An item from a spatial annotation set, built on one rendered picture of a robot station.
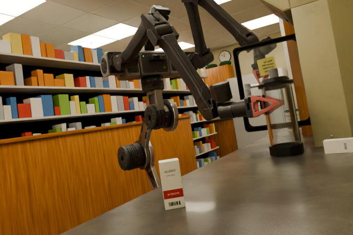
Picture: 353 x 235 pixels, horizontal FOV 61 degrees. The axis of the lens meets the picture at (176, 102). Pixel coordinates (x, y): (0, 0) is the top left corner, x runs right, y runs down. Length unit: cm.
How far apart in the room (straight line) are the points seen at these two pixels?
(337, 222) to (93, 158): 254
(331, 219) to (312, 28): 75
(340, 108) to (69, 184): 215
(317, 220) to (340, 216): 3
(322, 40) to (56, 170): 212
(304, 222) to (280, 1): 83
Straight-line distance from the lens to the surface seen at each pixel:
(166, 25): 122
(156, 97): 175
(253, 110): 94
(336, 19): 111
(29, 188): 247
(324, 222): 44
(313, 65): 108
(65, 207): 267
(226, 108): 101
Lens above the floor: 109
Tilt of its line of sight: 3 degrees up
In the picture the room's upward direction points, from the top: 8 degrees counter-clockwise
